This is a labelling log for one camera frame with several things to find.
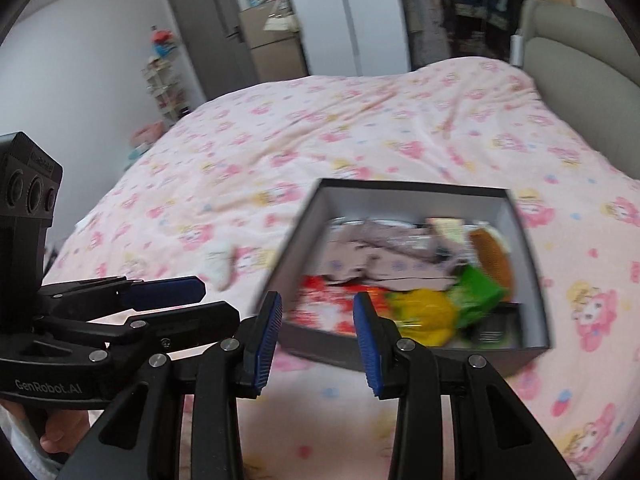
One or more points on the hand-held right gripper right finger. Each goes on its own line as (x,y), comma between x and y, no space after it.
(367,345)

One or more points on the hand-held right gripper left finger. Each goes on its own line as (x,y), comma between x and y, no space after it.
(265,340)

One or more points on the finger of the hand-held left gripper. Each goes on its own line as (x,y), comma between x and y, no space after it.
(165,292)
(190,322)

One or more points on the red printed card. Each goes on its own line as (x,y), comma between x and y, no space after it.
(325,310)

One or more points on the brown patterned sock pair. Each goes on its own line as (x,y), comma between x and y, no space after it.
(380,255)

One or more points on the green snack packet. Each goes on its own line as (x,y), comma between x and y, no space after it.
(475,295)

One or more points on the black cardboard box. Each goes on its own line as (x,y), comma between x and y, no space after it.
(525,240)

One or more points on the person's left hand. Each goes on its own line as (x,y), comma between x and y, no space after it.
(62,430)

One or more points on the small white plush toy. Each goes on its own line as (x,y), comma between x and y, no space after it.
(220,265)

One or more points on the yellow packet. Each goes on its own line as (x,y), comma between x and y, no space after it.
(425,315)

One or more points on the black rectangular device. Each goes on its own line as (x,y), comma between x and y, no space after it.
(500,325)

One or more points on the brown wooden comb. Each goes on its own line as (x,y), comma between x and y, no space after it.
(492,255)

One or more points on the white storage shelf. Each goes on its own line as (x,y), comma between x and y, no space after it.
(165,90)

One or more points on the pink printed blanket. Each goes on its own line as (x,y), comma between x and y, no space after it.
(350,125)

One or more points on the red and blue toy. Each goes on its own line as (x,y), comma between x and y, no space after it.
(162,42)

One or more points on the brown cardboard box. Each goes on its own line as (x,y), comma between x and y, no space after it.
(275,45)

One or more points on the grey door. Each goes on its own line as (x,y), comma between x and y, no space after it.
(210,25)

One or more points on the white cylindrical object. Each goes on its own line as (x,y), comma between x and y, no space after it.
(517,50)

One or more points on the white wardrobe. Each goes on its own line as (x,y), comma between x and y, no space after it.
(370,10)

